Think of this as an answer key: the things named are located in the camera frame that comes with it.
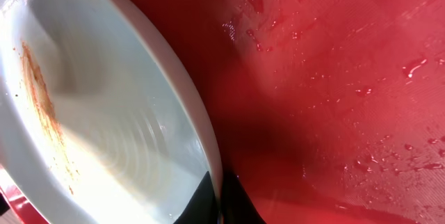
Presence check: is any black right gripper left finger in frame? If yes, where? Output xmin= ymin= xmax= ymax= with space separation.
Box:
xmin=174 ymin=172 xmax=219 ymax=224

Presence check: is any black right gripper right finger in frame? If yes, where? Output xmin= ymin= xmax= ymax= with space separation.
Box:
xmin=220 ymin=171 xmax=266 ymax=224

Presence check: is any white plate with sauce smear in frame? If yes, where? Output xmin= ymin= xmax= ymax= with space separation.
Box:
xmin=1 ymin=0 xmax=223 ymax=223

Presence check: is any red plastic tray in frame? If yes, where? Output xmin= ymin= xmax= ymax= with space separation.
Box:
xmin=0 ymin=0 xmax=445 ymax=224

